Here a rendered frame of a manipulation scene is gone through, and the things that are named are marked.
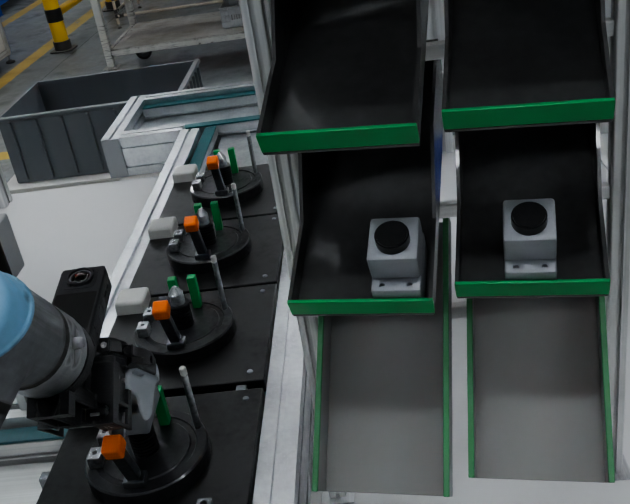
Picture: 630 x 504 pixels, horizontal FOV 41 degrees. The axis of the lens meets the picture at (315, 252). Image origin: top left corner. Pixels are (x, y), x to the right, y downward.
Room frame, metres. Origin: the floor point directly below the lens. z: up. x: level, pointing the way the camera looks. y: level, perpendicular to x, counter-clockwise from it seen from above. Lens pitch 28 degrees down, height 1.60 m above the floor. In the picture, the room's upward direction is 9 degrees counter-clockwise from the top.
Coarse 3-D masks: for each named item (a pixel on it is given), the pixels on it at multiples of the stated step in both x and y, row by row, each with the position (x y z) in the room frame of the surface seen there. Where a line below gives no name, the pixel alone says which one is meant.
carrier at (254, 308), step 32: (192, 288) 1.03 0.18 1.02; (256, 288) 1.10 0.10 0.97; (128, 320) 1.06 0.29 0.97; (192, 320) 0.99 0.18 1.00; (224, 320) 0.99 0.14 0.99; (256, 320) 1.01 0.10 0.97; (160, 352) 0.93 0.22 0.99; (192, 352) 0.93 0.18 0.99; (224, 352) 0.94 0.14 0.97; (256, 352) 0.93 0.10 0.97; (160, 384) 0.89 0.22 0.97; (192, 384) 0.88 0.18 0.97; (224, 384) 0.87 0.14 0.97; (256, 384) 0.87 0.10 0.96
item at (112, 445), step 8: (112, 432) 0.69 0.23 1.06; (120, 432) 0.68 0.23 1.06; (104, 440) 0.67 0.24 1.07; (112, 440) 0.67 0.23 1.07; (120, 440) 0.66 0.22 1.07; (104, 448) 0.66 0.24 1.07; (112, 448) 0.66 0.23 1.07; (120, 448) 0.66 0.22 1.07; (104, 456) 0.66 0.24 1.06; (112, 456) 0.66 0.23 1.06; (120, 456) 0.66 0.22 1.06; (128, 456) 0.68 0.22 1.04; (120, 464) 0.67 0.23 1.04; (128, 464) 0.67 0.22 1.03; (136, 464) 0.69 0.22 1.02; (128, 472) 0.68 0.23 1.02; (136, 472) 0.68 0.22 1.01; (128, 480) 0.69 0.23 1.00
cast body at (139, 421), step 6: (156, 390) 0.76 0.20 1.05; (132, 396) 0.72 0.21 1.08; (156, 396) 0.76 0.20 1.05; (132, 402) 0.72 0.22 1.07; (156, 402) 0.75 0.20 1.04; (132, 408) 0.72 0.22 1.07; (138, 408) 0.72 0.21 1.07; (132, 414) 0.71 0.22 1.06; (138, 414) 0.71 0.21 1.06; (132, 420) 0.71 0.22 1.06; (138, 420) 0.71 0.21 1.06; (144, 420) 0.71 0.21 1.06; (150, 420) 0.72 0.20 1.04; (132, 426) 0.71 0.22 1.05; (138, 426) 0.71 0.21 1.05; (144, 426) 0.71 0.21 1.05; (150, 426) 0.72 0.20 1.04; (126, 432) 0.71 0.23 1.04; (132, 432) 0.71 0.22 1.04; (138, 432) 0.71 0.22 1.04; (144, 432) 0.71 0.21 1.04
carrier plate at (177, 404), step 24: (168, 408) 0.84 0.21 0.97; (216, 408) 0.82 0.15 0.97; (240, 408) 0.81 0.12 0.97; (72, 432) 0.82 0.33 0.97; (96, 432) 0.81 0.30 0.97; (216, 432) 0.78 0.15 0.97; (240, 432) 0.77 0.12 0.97; (72, 456) 0.78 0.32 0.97; (216, 456) 0.74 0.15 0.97; (240, 456) 0.73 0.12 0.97; (48, 480) 0.74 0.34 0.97; (72, 480) 0.73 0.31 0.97; (216, 480) 0.70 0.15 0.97; (240, 480) 0.69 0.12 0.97
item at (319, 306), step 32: (320, 160) 0.82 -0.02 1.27; (352, 160) 0.81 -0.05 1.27; (384, 160) 0.79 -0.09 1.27; (416, 160) 0.78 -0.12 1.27; (320, 192) 0.78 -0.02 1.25; (352, 192) 0.77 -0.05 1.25; (384, 192) 0.76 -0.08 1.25; (416, 192) 0.75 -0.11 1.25; (320, 224) 0.74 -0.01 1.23; (352, 224) 0.73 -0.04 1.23; (320, 256) 0.71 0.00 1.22; (352, 256) 0.70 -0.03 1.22; (320, 288) 0.67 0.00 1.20; (352, 288) 0.66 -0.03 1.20
